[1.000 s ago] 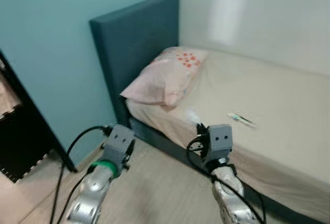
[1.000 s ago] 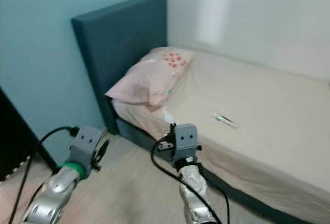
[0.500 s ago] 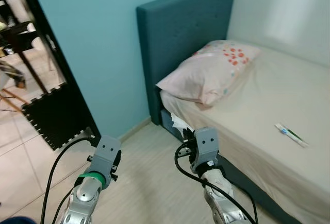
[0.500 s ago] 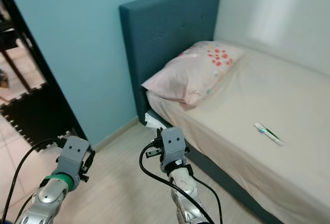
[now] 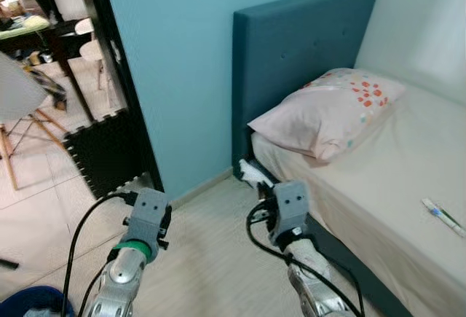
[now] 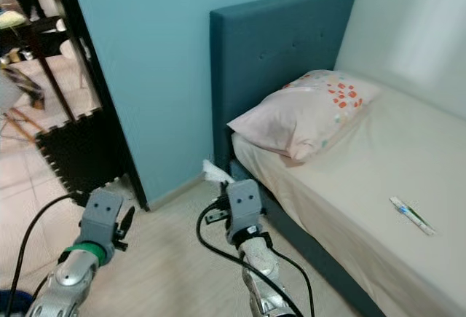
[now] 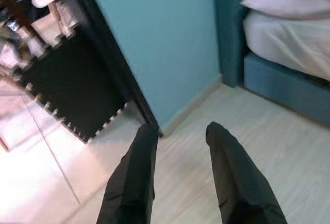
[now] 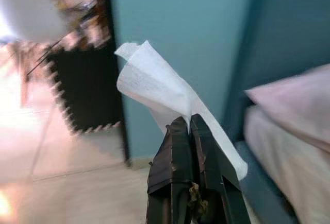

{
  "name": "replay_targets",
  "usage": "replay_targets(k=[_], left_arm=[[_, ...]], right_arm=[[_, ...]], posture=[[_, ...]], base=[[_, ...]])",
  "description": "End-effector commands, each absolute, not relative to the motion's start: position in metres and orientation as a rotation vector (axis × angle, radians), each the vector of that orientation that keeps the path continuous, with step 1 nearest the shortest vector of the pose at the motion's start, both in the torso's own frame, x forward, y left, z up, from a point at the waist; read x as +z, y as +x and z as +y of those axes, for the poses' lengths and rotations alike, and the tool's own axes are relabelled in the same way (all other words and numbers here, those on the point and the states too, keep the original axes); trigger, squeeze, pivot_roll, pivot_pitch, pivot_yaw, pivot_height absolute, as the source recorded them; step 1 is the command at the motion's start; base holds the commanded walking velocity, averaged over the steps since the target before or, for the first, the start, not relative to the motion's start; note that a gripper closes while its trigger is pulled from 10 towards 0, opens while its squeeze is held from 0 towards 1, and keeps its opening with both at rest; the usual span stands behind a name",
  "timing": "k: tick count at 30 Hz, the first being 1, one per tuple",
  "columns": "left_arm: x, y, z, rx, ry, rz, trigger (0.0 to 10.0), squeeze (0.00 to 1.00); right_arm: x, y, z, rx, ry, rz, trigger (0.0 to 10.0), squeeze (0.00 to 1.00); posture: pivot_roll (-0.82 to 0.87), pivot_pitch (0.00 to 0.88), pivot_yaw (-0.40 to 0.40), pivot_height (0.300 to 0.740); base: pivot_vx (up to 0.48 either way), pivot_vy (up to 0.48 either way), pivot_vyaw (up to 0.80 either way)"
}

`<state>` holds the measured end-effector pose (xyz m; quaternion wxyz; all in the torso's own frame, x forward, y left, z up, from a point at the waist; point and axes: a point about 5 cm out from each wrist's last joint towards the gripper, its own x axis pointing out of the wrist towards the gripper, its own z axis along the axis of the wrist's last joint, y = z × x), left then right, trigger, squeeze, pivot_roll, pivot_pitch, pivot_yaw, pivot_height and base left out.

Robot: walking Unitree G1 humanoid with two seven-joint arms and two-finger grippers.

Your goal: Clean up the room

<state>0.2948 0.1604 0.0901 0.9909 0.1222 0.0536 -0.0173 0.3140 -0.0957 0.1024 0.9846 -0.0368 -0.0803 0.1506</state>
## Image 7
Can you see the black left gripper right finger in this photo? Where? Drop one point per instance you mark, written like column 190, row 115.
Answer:
column 237, row 177

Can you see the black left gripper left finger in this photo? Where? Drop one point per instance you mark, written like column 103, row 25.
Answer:
column 134, row 182

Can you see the black foam puzzle mat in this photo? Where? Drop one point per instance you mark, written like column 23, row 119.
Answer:
column 67, row 85

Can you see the dark teal upholstered headboard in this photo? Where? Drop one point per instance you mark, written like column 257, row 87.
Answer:
column 229, row 41

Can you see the brown wooden chair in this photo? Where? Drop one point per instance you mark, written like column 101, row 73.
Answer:
column 25, row 24

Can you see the black door frame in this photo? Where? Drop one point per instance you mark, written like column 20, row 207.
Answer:
column 111, row 41

